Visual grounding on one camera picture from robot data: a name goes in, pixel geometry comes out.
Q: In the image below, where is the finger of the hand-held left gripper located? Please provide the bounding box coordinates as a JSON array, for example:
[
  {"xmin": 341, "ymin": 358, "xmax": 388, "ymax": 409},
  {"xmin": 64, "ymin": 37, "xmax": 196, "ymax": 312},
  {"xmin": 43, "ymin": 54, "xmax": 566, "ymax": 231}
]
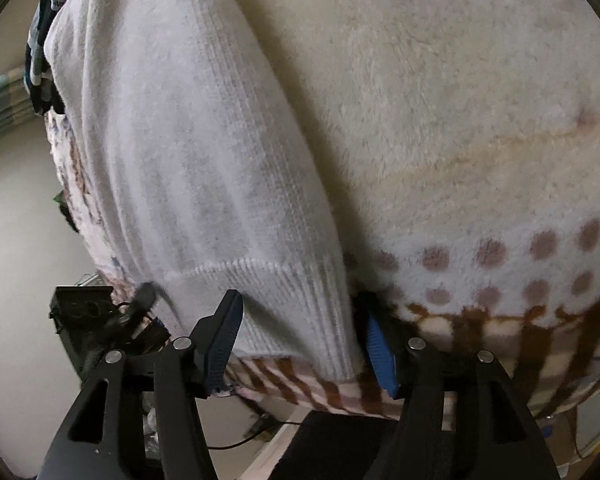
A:
[{"xmin": 124, "ymin": 282, "xmax": 159, "ymax": 327}]

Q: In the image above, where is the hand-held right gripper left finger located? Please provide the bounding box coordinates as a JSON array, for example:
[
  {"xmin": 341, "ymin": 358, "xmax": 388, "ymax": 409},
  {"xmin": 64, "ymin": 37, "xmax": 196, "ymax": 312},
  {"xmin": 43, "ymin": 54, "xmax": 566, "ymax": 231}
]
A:
[{"xmin": 39, "ymin": 289, "xmax": 244, "ymax": 480}]

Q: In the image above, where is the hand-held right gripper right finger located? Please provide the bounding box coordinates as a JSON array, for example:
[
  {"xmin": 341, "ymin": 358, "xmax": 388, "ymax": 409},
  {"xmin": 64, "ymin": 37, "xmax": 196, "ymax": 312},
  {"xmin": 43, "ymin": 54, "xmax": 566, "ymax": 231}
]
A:
[{"xmin": 355, "ymin": 292, "xmax": 561, "ymax": 480}]

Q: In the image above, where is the white knit sweater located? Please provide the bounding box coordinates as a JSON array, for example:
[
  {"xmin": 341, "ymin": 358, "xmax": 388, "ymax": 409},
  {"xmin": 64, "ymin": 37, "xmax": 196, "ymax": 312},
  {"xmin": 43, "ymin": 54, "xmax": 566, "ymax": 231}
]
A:
[{"xmin": 44, "ymin": 0, "xmax": 361, "ymax": 381}]

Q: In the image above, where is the grey-green curtain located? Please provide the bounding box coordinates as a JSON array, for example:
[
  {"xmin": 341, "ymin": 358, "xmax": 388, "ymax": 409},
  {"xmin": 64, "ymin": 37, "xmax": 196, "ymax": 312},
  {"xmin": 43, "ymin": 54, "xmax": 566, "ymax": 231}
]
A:
[{"xmin": 0, "ymin": 62, "xmax": 36, "ymax": 141}]

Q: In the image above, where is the folded dark striped sweater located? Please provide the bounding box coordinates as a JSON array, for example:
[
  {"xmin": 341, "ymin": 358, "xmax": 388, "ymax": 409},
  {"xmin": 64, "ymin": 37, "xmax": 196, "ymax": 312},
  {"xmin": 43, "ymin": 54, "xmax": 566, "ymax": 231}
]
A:
[{"xmin": 24, "ymin": 0, "xmax": 81, "ymax": 116}]

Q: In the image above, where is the floral checked bed blanket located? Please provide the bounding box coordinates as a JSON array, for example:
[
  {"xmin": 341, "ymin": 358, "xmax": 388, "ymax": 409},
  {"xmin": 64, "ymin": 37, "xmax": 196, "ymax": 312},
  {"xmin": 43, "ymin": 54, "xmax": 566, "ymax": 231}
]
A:
[{"xmin": 45, "ymin": 0, "xmax": 600, "ymax": 456}]

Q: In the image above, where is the black floor cable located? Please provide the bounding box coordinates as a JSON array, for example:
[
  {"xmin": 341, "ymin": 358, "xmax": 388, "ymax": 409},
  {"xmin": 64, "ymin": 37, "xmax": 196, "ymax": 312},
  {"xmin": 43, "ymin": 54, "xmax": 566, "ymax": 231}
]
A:
[{"xmin": 200, "ymin": 412, "xmax": 291, "ymax": 451}]

